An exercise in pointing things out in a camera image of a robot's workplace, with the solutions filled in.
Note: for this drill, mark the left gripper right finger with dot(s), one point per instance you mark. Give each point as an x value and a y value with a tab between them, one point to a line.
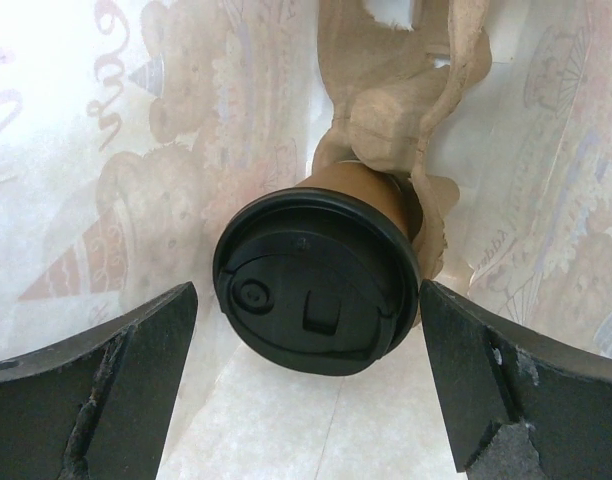
516	404

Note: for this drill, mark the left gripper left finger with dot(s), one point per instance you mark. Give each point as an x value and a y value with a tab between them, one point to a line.
98	405

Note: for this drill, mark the brown paper cup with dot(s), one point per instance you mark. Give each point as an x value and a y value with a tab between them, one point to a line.
391	194

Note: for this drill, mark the white paper takeout bag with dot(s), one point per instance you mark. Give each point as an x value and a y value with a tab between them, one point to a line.
132	131

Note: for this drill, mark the black plastic cup lid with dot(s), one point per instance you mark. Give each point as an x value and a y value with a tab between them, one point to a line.
316	281

